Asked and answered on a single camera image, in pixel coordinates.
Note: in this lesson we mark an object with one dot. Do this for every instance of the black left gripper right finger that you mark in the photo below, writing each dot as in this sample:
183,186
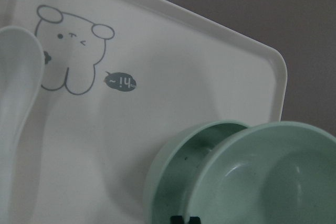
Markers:
194,220

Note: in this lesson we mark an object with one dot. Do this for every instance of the green bowl on tray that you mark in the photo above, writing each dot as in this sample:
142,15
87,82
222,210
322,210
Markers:
175,166

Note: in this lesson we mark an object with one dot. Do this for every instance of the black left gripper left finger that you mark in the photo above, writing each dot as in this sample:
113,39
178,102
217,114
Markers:
176,220

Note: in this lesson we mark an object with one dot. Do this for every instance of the cream bunny tray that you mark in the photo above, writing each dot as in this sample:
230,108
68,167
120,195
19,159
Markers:
122,78

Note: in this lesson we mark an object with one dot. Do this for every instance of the white plastic spoon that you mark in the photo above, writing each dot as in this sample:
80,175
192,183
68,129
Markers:
22,67

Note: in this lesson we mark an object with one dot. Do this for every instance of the green bowl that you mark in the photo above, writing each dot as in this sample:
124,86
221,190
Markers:
273,173
175,166

